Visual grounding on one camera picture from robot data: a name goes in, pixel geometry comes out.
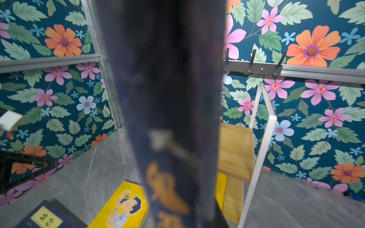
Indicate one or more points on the dark blue paperback book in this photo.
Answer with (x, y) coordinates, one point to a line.
(167, 61)

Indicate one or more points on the yellow cartoon boy book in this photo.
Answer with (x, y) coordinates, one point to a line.
(127, 208)

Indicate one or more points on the yellow book on lower shelf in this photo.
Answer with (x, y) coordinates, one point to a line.
(220, 188)

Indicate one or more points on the navy book yellow label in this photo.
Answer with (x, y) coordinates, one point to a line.
(51, 215)

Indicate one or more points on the white frame wooden bookshelf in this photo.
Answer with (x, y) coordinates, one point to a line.
(237, 161)

